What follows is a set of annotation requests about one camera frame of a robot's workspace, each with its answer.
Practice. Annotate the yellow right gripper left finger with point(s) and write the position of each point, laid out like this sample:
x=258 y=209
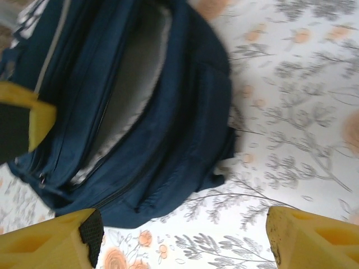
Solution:
x=42 y=246

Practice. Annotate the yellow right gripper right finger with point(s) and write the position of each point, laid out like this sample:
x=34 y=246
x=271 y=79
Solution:
x=314 y=243

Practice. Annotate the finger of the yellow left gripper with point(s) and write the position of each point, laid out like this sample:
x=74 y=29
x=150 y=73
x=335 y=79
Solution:
x=16 y=120

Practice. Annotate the navy blue backpack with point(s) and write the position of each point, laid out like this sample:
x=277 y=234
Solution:
x=168 y=112

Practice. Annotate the white floral tablecloth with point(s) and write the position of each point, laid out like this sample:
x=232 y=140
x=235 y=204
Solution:
x=294 y=84

